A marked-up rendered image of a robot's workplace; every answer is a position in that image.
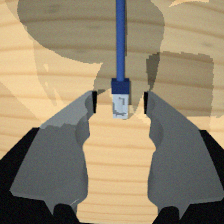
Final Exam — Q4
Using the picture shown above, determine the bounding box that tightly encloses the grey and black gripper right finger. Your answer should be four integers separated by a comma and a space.
143, 91, 224, 224

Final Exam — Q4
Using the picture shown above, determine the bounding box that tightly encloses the network cable plug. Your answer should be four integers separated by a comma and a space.
111, 78, 130, 119

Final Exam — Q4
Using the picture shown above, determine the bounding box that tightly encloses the blue network cable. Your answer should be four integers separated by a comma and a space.
116, 0, 125, 81

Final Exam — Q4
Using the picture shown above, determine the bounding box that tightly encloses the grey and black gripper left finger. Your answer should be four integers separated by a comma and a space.
0, 90, 97, 224

